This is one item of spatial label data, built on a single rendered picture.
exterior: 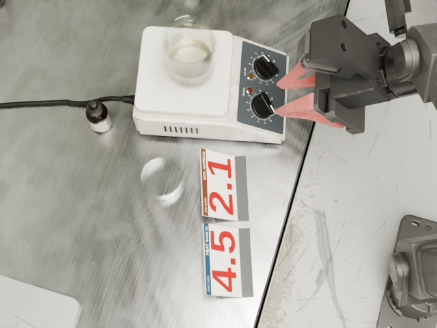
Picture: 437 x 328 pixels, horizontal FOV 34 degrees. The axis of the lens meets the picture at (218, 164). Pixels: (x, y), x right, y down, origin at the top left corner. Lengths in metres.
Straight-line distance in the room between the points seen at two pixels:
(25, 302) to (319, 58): 0.49
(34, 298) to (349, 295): 0.40
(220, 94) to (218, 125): 0.04
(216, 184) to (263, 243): 0.10
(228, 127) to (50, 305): 0.32
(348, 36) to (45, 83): 0.48
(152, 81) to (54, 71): 0.18
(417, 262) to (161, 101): 0.37
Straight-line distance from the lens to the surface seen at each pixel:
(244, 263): 0.95
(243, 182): 0.97
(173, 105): 0.92
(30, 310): 0.96
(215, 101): 0.92
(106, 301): 0.95
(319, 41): 0.73
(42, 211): 0.99
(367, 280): 0.96
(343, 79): 0.79
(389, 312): 0.95
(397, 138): 1.02
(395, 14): 0.78
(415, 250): 0.82
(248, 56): 0.98
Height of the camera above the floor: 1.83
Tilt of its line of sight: 72 degrees down
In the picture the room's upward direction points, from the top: 1 degrees counter-clockwise
